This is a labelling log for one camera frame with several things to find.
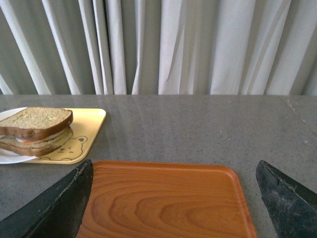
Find grey pleated curtain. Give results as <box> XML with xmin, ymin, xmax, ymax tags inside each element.
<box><xmin>0</xmin><ymin>0</ymin><xmax>317</xmax><ymax>95</ymax></box>

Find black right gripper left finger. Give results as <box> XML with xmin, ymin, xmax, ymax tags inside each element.
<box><xmin>0</xmin><ymin>160</ymin><xmax>94</xmax><ymax>238</ymax></box>

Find yellow bear tray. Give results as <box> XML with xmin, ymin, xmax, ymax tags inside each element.
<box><xmin>27</xmin><ymin>108</ymin><xmax>106</xmax><ymax>165</ymax></box>

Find brown wood-grain tray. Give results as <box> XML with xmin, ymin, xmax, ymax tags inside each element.
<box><xmin>78</xmin><ymin>161</ymin><xmax>257</xmax><ymax>238</ymax></box>

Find white round plate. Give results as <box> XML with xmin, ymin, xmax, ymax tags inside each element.
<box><xmin>0</xmin><ymin>107</ymin><xmax>36</xmax><ymax>164</ymax></box>

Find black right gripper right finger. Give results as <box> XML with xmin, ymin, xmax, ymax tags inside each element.
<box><xmin>256</xmin><ymin>160</ymin><xmax>317</xmax><ymax>238</ymax></box>

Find bread slice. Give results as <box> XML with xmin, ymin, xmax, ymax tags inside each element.
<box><xmin>0</xmin><ymin>107</ymin><xmax>73</xmax><ymax>139</ymax></box>
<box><xmin>0</xmin><ymin>127</ymin><xmax>73</xmax><ymax>157</ymax></box>

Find fried egg filling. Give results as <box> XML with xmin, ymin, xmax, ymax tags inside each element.
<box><xmin>15</xmin><ymin>128</ymin><xmax>69</xmax><ymax>144</ymax></box>

